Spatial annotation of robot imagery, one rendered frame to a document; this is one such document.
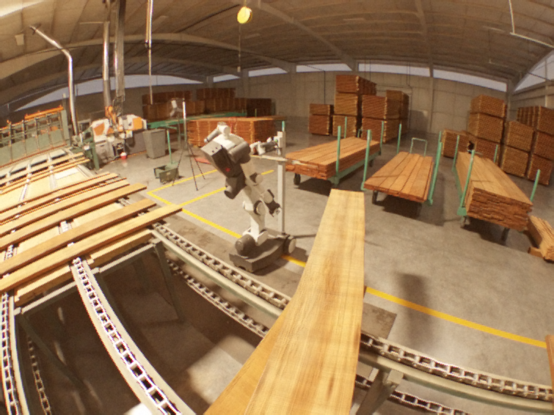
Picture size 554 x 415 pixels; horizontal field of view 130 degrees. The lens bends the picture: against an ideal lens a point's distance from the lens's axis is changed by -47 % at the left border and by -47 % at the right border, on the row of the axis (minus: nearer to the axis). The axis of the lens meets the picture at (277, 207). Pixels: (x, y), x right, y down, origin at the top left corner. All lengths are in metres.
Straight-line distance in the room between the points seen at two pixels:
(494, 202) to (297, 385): 3.36
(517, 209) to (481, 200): 0.58
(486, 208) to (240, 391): 3.47
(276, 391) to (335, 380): 0.17
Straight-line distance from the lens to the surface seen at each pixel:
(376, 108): 11.37
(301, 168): 4.13
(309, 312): 0.91
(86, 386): 2.16
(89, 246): 1.74
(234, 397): 0.80
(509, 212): 3.77
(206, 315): 2.16
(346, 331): 0.88
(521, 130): 11.63
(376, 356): 0.97
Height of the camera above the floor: 1.61
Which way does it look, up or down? 24 degrees down
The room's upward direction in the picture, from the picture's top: straight up
